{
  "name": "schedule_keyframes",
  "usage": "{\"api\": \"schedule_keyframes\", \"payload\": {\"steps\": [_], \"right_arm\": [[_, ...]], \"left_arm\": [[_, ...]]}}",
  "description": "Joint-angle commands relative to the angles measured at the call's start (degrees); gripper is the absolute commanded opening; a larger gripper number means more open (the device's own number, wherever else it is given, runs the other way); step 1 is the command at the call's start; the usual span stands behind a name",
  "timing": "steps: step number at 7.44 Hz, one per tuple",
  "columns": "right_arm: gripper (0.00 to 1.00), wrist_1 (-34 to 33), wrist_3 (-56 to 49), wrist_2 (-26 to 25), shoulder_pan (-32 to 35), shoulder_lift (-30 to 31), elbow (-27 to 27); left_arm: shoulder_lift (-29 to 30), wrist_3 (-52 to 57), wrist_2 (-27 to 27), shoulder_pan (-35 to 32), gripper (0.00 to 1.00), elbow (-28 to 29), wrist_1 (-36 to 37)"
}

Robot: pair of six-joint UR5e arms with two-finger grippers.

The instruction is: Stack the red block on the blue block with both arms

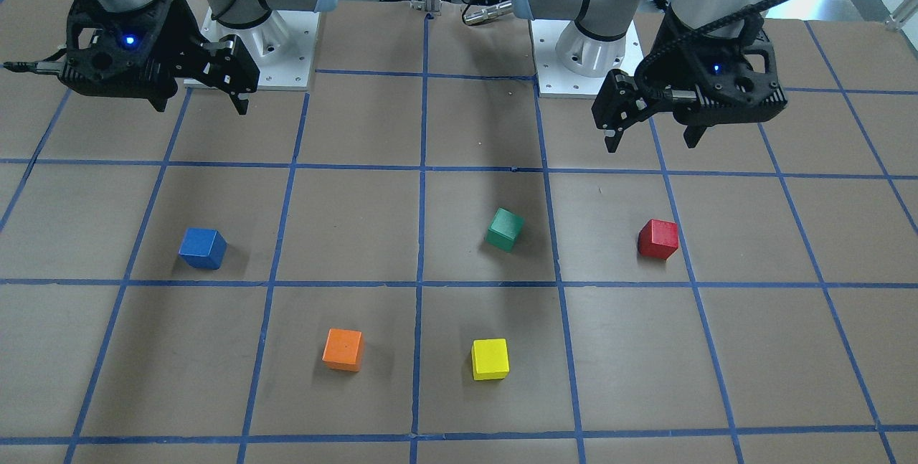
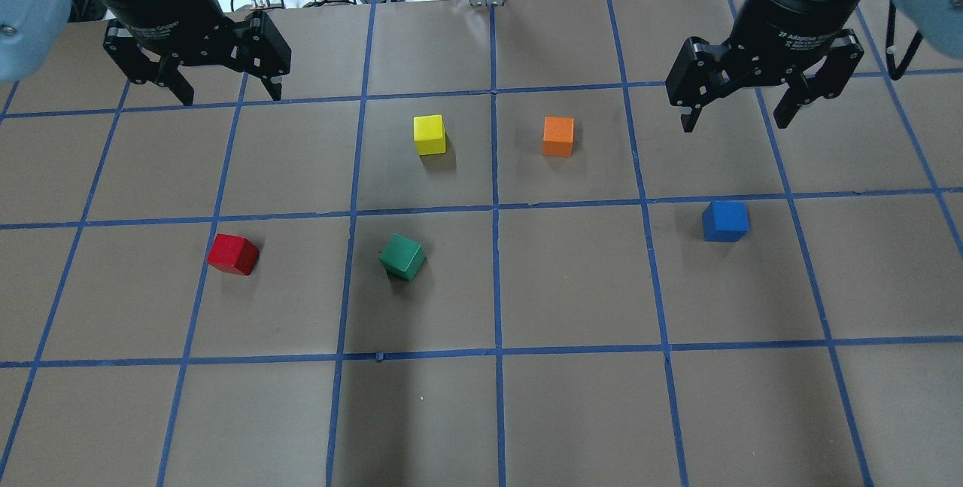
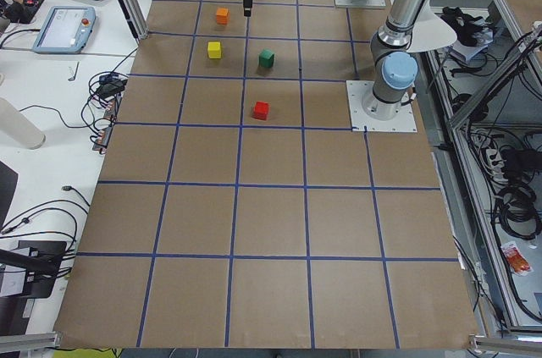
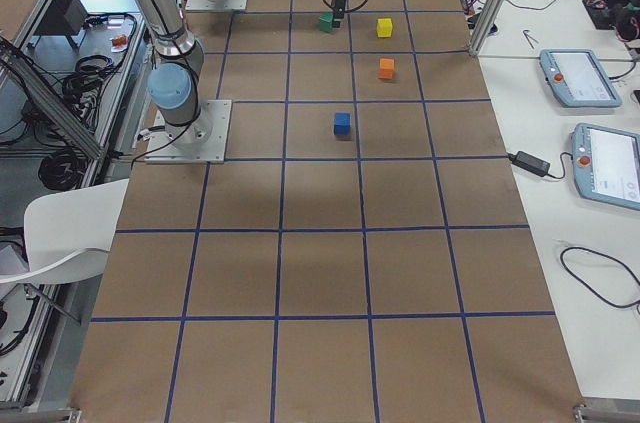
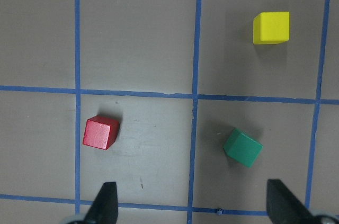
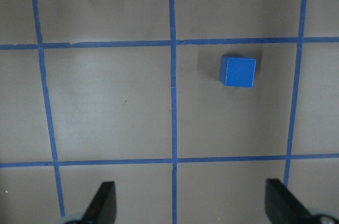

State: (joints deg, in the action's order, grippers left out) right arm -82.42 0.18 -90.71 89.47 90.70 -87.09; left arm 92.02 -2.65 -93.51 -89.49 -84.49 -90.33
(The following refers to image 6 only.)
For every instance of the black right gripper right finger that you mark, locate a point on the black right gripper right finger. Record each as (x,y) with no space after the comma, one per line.
(281,206)

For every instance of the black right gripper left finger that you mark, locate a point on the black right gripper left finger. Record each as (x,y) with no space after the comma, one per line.
(103,207)

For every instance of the blue wooden block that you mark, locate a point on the blue wooden block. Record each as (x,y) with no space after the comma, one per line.
(237,71)

